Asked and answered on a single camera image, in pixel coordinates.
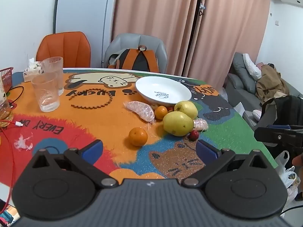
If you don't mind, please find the person's right hand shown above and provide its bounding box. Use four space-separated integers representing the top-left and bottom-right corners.
293 154 303 168

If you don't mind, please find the white plate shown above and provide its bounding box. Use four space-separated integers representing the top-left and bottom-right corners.
135 76 192 105

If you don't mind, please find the grey sofa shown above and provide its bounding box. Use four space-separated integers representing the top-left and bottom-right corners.
225 52 303 128

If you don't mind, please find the orange and grey backpack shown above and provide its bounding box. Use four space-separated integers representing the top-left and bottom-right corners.
108 45 159 72

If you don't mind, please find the red plastic basket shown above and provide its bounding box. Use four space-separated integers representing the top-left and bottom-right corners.
0 67 14 93

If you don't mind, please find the grey chair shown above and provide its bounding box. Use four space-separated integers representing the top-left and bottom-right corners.
104 33 168 74

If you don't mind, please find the brown jacket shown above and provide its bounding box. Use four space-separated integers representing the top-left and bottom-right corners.
256 64 290 101

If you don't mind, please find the white garment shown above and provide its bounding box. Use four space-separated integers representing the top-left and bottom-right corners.
243 53 262 79

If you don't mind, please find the small yellow-green pear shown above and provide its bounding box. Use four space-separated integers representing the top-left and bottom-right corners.
174 101 198 120

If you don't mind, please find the colourful printed packet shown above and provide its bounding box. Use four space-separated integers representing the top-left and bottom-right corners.
0 204 20 226

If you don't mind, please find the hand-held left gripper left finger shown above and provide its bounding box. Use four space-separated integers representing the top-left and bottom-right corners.
28 139 119 188

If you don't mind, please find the white plastic bag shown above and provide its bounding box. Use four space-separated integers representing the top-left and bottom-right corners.
275 150 301 201

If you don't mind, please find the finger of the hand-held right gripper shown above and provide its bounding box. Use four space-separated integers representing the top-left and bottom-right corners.
267 124 303 131
254 127 303 147

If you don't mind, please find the orange chair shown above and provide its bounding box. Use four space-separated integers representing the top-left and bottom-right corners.
36 31 91 68

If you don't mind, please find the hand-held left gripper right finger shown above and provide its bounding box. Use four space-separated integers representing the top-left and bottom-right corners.
181 139 273 188

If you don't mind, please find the orange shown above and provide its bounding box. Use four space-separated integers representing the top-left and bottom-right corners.
155 106 168 120
128 127 148 147

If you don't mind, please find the large yellow-green pear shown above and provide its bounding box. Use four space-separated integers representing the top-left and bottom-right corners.
162 111 194 137

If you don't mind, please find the crumpled plastic wrap scrap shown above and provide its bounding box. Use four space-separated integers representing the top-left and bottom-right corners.
14 134 34 150

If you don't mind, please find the large pomelo segment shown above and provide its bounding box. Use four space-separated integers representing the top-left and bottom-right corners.
124 101 155 124

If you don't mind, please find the small pomelo segment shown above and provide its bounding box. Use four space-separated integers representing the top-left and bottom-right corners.
193 118 209 131

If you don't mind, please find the wavy wooden ring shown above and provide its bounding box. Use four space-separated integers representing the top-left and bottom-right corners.
66 88 113 110

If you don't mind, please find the pink curtain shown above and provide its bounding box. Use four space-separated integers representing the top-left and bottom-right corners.
183 0 271 87
111 0 201 76

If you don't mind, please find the tall ribbed glass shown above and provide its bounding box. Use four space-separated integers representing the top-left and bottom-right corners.
42 57 64 96

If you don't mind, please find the black cable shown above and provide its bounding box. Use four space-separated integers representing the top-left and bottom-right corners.
5 86 24 109

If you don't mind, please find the patterned tissue pack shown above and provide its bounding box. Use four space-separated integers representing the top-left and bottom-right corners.
23 58 44 82

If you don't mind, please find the short ribbed glass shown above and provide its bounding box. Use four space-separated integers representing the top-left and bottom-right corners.
31 72 60 112

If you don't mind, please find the black bag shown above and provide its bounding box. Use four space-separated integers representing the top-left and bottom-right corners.
254 95 303 161

